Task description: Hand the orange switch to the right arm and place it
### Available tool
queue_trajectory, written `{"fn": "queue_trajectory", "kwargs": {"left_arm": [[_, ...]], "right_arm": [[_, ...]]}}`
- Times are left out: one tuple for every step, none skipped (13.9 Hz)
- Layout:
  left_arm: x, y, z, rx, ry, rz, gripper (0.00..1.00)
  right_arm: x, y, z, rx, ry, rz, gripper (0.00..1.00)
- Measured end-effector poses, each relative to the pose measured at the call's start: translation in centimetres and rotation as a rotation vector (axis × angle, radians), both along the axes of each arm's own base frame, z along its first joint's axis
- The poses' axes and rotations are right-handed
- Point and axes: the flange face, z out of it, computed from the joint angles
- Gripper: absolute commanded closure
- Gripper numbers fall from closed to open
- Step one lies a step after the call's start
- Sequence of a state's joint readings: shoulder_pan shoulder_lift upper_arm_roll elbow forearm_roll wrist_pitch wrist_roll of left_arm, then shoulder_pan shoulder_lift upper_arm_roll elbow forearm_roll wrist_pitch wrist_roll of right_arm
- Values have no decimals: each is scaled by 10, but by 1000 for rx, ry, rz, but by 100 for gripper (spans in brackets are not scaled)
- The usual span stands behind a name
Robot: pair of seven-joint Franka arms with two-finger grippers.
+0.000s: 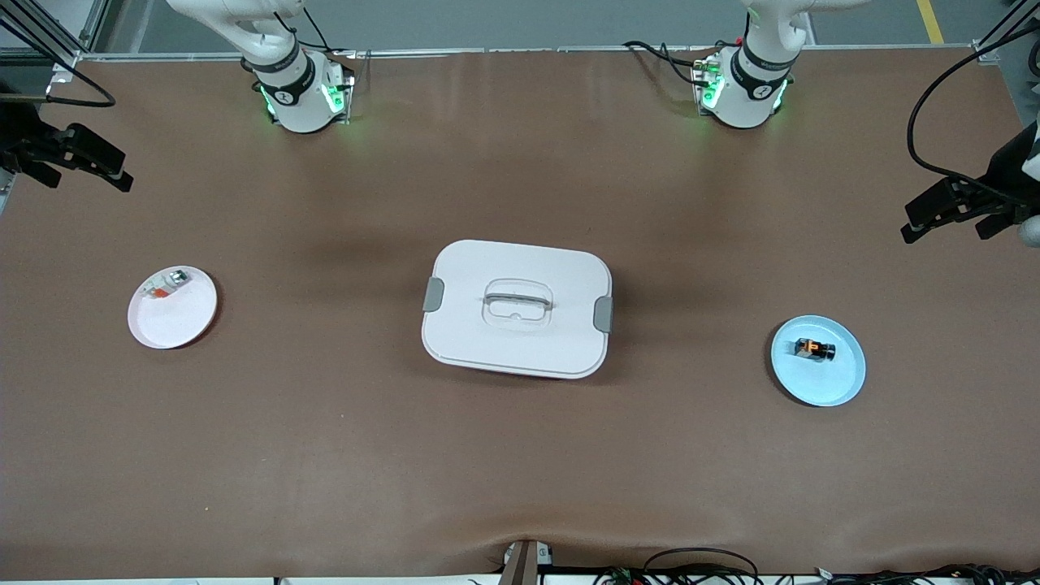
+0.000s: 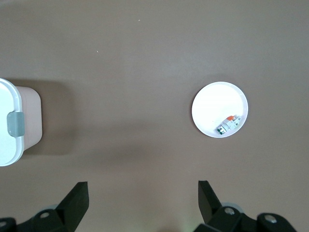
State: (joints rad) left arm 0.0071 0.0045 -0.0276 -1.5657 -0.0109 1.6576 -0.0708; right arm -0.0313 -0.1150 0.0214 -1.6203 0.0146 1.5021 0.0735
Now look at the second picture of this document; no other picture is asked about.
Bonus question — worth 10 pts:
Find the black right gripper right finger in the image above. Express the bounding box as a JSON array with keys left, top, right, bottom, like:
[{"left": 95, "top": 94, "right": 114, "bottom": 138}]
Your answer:
[{"left": 195, "top": 180, "right": 260, "bottom": 232}]

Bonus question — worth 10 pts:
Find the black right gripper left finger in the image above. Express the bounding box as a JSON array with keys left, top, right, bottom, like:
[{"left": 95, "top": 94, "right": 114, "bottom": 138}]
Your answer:
[{"left": 16, "top": 181, "right": 90, "bottom": 232}]

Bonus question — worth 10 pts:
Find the white lidded storage box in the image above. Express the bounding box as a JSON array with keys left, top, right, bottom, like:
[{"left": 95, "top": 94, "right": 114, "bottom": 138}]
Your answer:
[{"left": 0, "top": 77, "right": 43, "bottom": 167}]

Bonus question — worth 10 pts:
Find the pink round plate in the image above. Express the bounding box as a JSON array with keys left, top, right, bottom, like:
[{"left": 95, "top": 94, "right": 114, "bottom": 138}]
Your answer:
[{"left": 191, "top": 81, "right": 249, "bottom": 138}]

